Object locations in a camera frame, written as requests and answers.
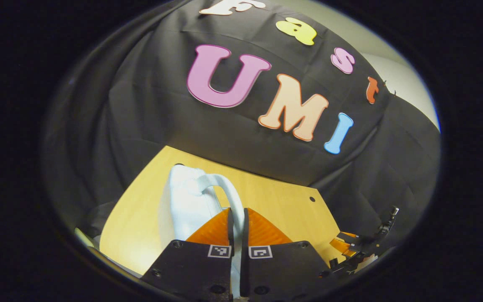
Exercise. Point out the light blue suitcase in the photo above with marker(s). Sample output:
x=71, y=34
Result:
x=187, y=201

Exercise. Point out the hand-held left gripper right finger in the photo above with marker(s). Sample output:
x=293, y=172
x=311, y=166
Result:
x=245, y=226

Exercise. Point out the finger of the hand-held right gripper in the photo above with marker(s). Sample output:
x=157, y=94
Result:
x=344, y=246
x=350, y=235

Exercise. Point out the black backdrop cloth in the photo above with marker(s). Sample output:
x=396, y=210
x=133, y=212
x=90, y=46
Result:
x=245, y=159

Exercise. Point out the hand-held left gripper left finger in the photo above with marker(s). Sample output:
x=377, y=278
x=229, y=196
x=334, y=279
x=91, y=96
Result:
x=229, y=226

